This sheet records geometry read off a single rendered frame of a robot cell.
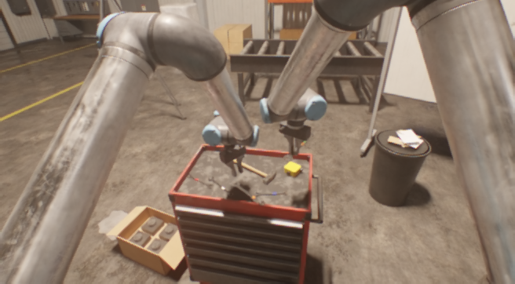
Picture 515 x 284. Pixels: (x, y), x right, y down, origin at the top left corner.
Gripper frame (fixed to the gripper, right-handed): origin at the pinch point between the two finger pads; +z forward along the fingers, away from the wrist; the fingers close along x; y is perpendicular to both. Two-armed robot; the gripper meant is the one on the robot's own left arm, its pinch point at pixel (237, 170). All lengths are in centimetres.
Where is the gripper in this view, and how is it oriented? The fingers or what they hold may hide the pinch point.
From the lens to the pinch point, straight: 136.1
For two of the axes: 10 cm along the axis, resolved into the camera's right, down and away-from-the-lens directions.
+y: -6.2, -2.1, 7.6
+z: 1.7, 9.1, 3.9
